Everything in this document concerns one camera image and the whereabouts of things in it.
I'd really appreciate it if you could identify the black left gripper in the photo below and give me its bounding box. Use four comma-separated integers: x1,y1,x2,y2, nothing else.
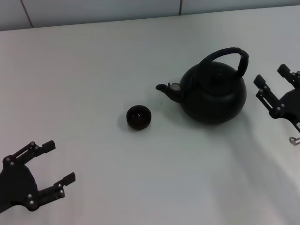
0,140,76,213

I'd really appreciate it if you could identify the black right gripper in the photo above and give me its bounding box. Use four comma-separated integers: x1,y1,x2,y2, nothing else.
254,63,300,133

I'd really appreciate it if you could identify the black round teapot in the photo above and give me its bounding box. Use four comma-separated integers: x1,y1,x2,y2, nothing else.
155,47,249,125

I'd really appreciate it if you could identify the small black teacup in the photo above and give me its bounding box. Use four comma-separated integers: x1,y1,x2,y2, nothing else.
126,105,152,130

